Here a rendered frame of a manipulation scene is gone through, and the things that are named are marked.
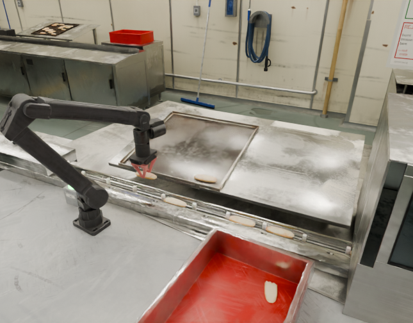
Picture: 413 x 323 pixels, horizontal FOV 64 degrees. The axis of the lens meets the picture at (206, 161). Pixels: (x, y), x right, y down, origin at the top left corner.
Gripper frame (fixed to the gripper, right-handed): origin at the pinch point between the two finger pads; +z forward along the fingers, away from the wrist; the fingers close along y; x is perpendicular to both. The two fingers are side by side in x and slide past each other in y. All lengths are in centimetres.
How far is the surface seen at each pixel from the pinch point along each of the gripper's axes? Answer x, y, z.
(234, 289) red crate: -50, -29, 11
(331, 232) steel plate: -72, 10, 12
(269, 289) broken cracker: -59, -25, 10
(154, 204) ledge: -8.4, -7.5, 7.6
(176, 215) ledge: -19.2, -9.5, 7.6
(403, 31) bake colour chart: -83, 84, -47
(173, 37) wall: 202, 369, 16
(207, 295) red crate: -43, -34, 11
